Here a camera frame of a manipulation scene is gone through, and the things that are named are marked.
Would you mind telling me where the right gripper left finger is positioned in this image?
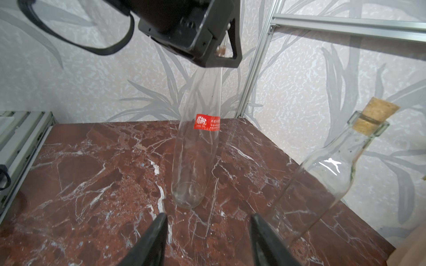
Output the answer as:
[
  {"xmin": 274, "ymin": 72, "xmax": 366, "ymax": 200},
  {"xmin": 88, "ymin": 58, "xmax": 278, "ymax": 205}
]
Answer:
[{"xmin": 118, "ymin": 213, "xmax": 168, "ymax": 266}]

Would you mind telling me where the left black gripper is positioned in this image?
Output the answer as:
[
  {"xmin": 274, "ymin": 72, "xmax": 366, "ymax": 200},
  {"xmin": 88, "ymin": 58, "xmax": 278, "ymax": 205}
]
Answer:
[{"xmin": 108, "ymin": 1, "xmax": 243, "ymax": 68}]

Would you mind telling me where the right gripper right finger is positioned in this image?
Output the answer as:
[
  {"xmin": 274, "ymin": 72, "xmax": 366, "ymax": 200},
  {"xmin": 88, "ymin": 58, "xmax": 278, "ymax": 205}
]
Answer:
[{"xmin": 250, "ymin": 213, "xmax": 301, "ymax": 266}]

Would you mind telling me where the short glass bottle gold label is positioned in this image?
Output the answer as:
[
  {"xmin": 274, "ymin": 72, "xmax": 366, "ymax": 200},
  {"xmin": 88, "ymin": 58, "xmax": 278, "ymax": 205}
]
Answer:
[{"xmin": 265, "ymin": 98, "xmax": 400, "ymax": 247}]

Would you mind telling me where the glass bottle with red label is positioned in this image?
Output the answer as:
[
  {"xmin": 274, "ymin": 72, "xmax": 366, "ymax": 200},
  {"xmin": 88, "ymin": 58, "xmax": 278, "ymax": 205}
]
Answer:
[{"xmin": 171, "ymin": 67, "xmax": 223, "ymax": 209}]

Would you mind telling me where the pink flower pot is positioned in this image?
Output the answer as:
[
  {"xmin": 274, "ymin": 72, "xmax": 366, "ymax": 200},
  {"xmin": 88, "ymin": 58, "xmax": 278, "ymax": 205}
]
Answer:
[{"xmin": 386, "ymin": 223, "xmax": 426, "ymax": 266}]

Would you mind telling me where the aluminium front rail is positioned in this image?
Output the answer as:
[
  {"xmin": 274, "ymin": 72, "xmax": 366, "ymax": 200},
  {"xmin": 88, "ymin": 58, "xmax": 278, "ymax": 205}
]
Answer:
[{"xmin": 1, "ymin": 111, "xmax": 56, "ymax": 221}]

